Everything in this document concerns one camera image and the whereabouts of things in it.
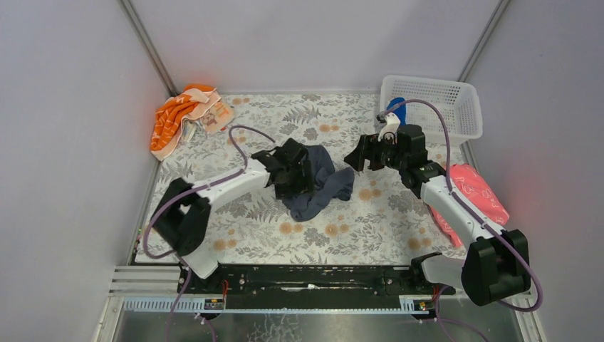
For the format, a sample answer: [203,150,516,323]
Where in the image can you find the dark grey towel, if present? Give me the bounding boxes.
[282,145,355,222]

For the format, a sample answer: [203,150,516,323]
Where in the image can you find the blue towel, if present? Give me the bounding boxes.
[386,97,407,125]

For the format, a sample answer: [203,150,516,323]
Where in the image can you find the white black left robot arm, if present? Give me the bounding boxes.
[148,138,315,279]

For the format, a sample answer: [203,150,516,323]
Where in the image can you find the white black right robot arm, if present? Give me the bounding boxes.
[344,125,535,306]

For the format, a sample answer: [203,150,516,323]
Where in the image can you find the pink patterned towel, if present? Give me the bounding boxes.
[430,164,510,248]

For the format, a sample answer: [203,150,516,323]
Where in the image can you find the floral tablecloth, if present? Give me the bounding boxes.
[155,93,494,266]

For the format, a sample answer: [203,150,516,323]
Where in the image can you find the white plastic basket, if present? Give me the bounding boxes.
[380,75,485,147]

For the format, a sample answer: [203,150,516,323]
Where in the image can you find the orange white towel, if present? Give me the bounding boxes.
[150,83,234,161]

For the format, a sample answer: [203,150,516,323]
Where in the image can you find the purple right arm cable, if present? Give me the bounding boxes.
[376,99,544,342]

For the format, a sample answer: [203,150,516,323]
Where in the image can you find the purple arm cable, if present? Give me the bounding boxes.
[376,99,544,342]
[142,125,277,342]

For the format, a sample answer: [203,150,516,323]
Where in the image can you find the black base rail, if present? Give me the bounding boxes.
[177,264,443,314]

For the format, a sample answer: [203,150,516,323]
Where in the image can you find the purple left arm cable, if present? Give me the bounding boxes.
[142,125,277,342]

